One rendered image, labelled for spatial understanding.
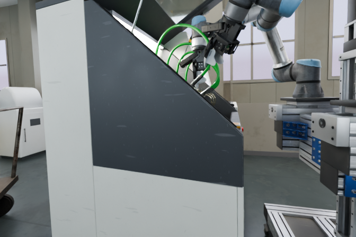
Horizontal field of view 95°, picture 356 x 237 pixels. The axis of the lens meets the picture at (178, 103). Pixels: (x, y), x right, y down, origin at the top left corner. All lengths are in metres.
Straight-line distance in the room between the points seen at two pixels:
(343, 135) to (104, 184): 0.85
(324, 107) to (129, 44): 1.09
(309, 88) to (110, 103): 1.07
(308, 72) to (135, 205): 1.12
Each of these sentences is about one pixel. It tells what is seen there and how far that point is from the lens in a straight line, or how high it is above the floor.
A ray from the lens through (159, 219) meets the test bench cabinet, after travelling 0.72.
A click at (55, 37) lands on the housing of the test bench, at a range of 0.92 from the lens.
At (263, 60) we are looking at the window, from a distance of 3.12.
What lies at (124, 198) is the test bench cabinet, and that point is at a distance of 0.76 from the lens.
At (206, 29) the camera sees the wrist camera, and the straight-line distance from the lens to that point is 0.72.
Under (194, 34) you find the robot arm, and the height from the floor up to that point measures 1.38.
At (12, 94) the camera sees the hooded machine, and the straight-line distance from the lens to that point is 4.04.
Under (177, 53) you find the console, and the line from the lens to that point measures 1.31.
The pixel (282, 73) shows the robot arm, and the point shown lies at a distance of 1.29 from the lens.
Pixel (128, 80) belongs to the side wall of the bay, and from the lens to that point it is 0.63.
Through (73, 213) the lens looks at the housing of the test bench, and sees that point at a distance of 0.99.
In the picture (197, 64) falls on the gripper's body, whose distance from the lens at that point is 0.87.
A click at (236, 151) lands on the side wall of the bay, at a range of 0.54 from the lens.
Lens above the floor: 1.07
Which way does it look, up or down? 3 degrees down
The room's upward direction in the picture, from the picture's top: 1 degrees counter-clockwise
